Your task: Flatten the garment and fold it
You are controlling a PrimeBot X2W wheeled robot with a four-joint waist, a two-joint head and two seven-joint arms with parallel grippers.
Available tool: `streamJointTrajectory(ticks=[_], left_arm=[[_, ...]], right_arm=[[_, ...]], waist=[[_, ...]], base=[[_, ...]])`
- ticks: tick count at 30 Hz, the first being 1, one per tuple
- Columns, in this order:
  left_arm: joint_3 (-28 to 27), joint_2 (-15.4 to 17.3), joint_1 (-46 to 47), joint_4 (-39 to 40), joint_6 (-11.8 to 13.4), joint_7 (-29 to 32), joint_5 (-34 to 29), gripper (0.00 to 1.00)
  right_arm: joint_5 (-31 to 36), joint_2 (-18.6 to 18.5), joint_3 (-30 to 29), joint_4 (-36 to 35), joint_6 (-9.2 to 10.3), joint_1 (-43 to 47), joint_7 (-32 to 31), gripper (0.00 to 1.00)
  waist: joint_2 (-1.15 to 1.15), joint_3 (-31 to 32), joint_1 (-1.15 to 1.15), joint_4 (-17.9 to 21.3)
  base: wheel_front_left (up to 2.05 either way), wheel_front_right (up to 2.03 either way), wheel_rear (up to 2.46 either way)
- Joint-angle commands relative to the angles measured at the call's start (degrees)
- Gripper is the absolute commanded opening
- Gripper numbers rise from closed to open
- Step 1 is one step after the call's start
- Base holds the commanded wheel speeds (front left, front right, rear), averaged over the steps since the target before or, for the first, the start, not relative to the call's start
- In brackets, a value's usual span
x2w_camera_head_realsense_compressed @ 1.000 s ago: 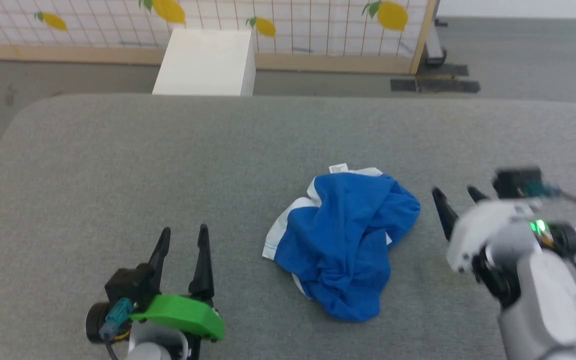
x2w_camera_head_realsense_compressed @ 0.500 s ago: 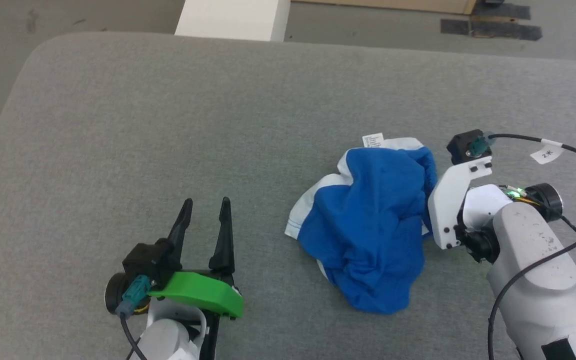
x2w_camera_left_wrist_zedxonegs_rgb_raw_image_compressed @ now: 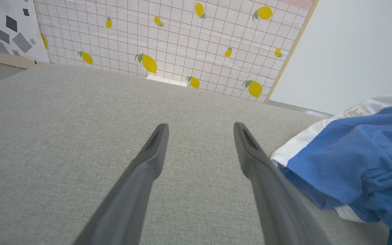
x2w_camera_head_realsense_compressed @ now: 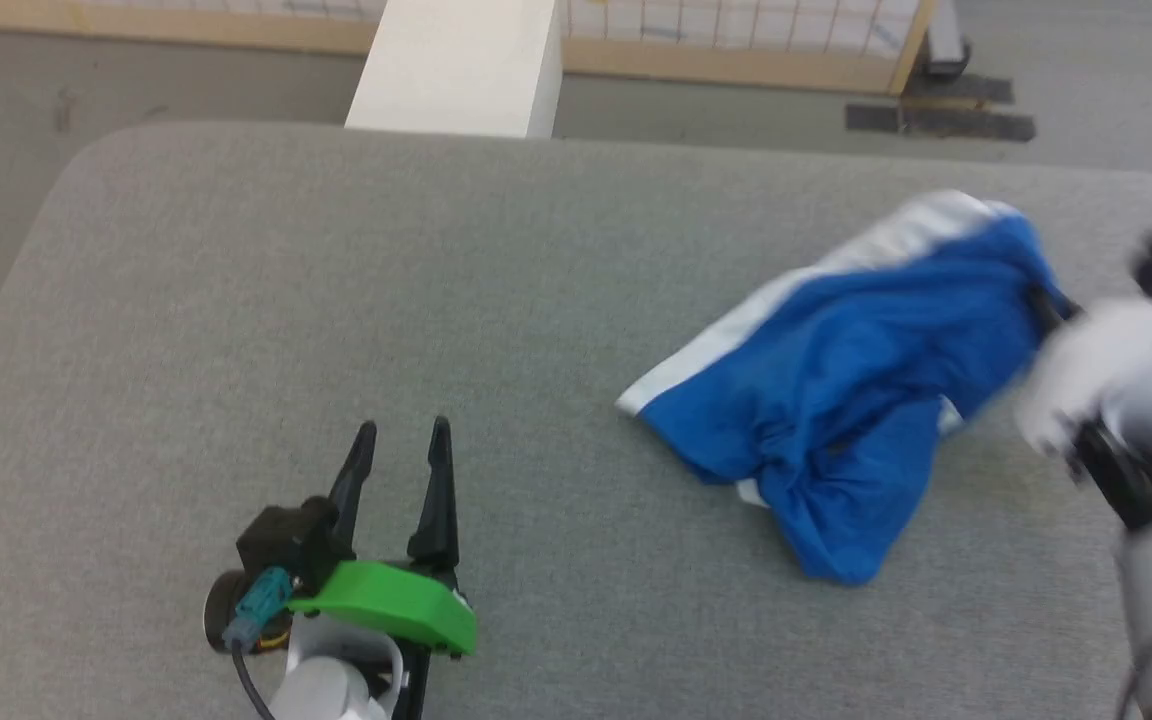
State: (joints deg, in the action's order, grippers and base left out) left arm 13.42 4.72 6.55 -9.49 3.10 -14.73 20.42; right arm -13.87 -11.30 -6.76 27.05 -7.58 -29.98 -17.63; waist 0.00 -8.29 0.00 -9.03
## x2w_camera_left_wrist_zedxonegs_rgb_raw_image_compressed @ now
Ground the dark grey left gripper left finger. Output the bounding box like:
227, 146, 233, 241
73, 123, 169, 245

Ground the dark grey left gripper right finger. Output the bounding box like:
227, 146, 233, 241
233, 122, 332, 245

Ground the blue and white garment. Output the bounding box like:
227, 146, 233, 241
271, 95, 392, 245

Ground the white care label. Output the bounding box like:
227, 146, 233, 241
344, 106, 368, 118

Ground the lemon print grid cloth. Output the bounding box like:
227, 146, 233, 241
33, 0, 315, 103

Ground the grey terrazzo pattern panel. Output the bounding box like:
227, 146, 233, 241
0, 0, 50, 64

